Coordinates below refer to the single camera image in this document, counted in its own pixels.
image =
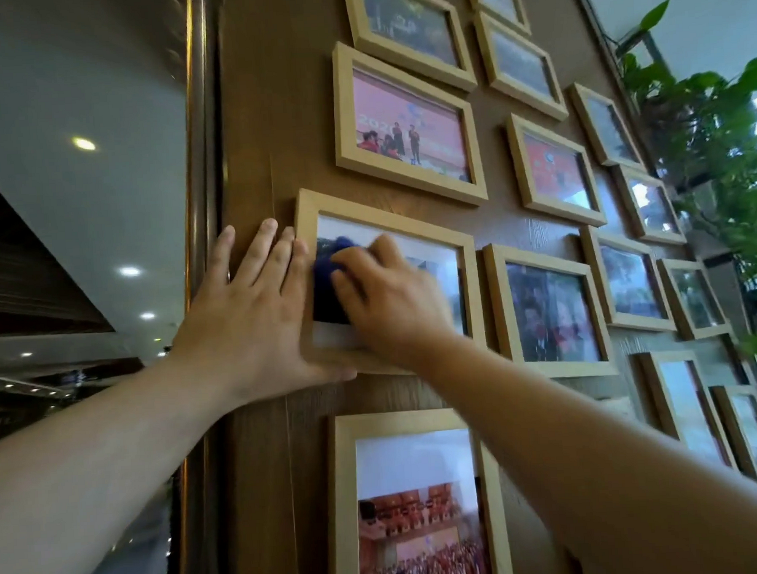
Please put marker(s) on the person's right fingers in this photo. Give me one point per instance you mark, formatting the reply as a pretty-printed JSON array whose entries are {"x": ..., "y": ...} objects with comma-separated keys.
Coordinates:
[{"x": 359, "y": 272}]

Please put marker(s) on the black metal plant stand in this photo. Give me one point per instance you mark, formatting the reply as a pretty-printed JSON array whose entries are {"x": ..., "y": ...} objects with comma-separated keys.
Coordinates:
[{"x": 647, "y": 44}]

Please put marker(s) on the pale wooden photo frame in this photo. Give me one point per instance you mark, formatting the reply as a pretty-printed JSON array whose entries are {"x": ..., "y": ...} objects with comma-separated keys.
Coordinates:
[{"x": 431, "y": 255}]

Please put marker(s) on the green leafy plant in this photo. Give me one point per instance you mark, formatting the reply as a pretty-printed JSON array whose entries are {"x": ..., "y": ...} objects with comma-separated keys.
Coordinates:
[{"x": 716, "y": 152}]

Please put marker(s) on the cluster of wooden picture frames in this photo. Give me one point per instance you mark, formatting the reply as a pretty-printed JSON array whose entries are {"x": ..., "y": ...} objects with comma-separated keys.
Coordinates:
[{"x": 408, "y": 127}]

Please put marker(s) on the person's left thumb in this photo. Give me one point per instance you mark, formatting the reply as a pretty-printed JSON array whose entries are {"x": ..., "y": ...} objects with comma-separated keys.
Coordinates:
[{"x": 334, "y": 376}]

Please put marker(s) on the person's left forearm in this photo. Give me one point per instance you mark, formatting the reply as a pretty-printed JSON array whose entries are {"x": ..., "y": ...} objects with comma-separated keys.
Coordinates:
[{"x": 90, "y": 463}]

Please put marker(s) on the golden metal corner trim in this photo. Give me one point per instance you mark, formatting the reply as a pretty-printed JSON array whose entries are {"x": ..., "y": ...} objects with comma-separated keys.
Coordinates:
[{"x": 197, "y": 116}]

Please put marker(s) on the blue cleaning cloth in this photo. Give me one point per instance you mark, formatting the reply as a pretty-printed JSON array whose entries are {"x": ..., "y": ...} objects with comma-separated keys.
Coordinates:
[{"x": 325, "y": 293}]

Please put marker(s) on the person's left little finger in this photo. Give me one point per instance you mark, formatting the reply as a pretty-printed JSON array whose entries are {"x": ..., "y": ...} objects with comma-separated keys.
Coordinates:
[{"x": 220, "y": 254}]

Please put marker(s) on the person's left middle finger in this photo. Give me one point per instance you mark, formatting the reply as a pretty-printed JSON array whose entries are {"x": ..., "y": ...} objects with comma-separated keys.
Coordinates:
[{"x": 279, "y": 257}]

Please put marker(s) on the person's right hand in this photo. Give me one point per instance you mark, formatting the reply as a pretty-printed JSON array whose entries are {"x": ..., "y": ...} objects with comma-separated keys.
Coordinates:
[{"x": 398, "y": 308}]

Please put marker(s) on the person's right forearm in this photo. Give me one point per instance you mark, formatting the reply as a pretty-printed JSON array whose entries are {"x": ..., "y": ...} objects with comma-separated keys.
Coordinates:
[{"x": 590, "y": 469}]

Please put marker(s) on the person's left hand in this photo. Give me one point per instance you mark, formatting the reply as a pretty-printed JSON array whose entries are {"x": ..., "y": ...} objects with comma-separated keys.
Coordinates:
[{"x": 248, "y": 335}]

